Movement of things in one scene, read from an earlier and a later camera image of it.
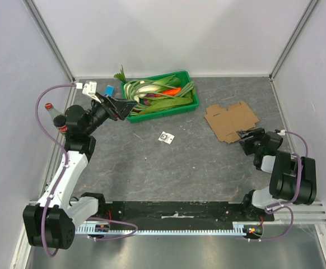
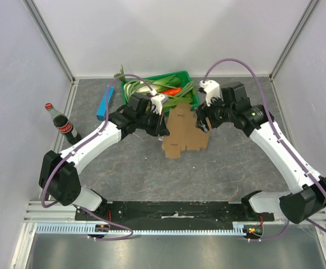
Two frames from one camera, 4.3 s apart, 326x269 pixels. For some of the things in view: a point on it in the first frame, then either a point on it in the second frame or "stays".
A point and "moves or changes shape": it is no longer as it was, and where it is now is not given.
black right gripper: [255, 138] → [205, 114]
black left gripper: [116, 109] → [160, 129]
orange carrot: [172, 92] stays
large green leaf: [165, 102] stays
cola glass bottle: [59, 119] stays
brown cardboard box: [227, 123] moves or changes shape
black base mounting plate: [183, 211] stays
